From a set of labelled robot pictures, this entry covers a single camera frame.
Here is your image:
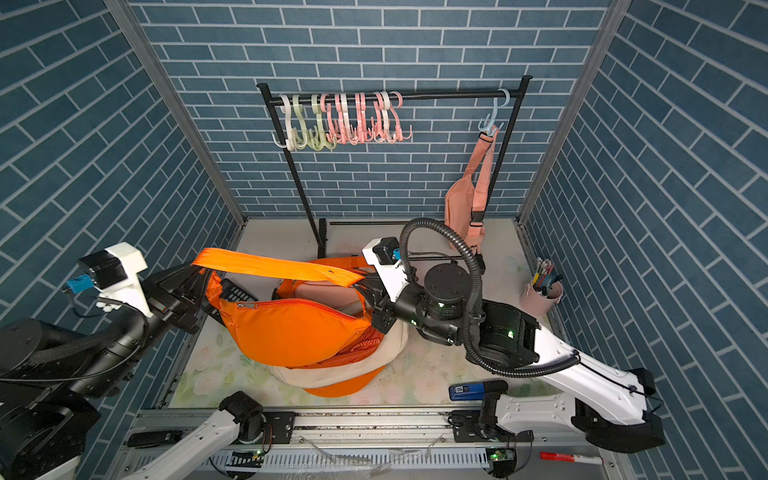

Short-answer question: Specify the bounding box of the pink sling bag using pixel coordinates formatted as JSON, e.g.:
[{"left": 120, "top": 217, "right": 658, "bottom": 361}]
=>
[
  {"left": 293, "top": 281, "right": 364, "bottom": 316},
  {"left": 444, "top": 129, "right": 498, "bottom": 254}
]

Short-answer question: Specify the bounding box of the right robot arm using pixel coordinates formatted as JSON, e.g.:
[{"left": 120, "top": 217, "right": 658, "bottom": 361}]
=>
[{"left": 354, "top": 218, "right": 666, "bottom": 454}]

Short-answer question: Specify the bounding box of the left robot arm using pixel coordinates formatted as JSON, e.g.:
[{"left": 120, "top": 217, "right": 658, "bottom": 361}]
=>
[{"left": 1, "top": 265, "right": 215, "bottom": 479}]

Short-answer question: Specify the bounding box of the green plastic hook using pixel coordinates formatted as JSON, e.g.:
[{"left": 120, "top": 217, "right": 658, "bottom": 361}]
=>
[
  {"left": 291, "top": 94, "right": 311, "bottom": 150},
  {"left": 310, "top": 94, "right": 336, "bottom": 152}
]

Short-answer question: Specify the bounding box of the white plastic hook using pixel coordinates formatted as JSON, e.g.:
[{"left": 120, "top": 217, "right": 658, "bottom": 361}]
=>
[{"left": 272, "top": 94, "right": 297, "bottom": 152}]

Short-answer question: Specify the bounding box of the black calculator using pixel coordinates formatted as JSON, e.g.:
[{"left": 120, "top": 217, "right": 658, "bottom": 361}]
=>
[{"left": 202, "top": 278, "right": 258, "bottom": 326}]

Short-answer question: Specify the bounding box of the blue black stapler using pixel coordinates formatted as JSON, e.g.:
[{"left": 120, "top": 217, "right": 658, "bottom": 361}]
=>
[{"left": 448, "top": 380, "right": 509, "bottom": 402}]

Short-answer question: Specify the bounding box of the black remote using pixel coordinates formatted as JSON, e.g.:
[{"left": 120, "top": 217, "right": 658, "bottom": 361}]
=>
[{"left": 126, "top": 430, "right": 183, "bottom": 449}]

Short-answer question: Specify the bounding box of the pink pen cup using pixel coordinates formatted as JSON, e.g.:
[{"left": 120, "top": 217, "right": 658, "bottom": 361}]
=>
[{"left": 520, "top": 258, "right": 564, "bottom": 317}]

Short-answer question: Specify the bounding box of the black clothes rack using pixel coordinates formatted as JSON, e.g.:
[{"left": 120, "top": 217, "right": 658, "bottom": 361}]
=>
[{"left": 256, "top": 75, "right": 535, "bottom": 260}]

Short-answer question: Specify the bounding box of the red white marker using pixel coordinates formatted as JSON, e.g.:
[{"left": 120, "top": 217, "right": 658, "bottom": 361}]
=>
[{"left": 540, "top": 452, "right": 604, "bottom": 465}]

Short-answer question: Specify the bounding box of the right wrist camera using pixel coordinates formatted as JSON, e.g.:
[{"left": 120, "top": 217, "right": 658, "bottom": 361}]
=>
[{"left": 362, "top": 237, "right": 410, "bottom": 300}]

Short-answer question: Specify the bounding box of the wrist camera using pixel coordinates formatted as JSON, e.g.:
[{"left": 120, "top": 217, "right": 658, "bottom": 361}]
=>
[
  {"left": 362, "top": 237, "right": 410, "bottom": 300},
  {"left": 62, "top": 242, "right": 151, "bottom": 318}
]

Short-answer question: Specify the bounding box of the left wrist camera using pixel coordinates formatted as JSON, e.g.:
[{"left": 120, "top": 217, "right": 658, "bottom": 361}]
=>
[{"left": 62, "top": 242, "right": 151, "bottom": 318}]

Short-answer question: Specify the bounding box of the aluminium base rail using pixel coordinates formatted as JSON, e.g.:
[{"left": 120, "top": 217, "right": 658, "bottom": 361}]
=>
[{"left": 107, "top": 403, "right": 634, "bottom": 480}]

